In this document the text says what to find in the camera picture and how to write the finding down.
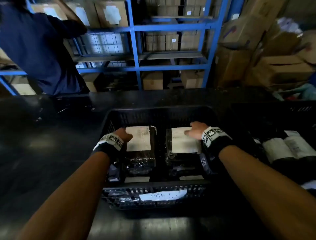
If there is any person's right hand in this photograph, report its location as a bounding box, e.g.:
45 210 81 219
184 121 210 141

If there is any person's left hand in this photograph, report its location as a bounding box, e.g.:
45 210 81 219
115 127 134 143

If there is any person's right forearm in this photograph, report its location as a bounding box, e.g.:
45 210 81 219
218 144 316 240

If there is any person's left forearm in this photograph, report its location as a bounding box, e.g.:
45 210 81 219
14 151 110 240

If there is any black wristband with marker tags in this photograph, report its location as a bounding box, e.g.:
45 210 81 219
201 126 235 159
92 132 124 163

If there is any stack of small brown cartons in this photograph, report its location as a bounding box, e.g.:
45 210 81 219
0 0 215 96

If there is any blue metal shelving rack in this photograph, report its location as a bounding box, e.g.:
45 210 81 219
0 0 237 96

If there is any pile of large cardboard boxes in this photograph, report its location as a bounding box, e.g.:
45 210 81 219
213 0 316 88

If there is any bundle of white packets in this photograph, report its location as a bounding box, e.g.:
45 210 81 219
277 17 303 35

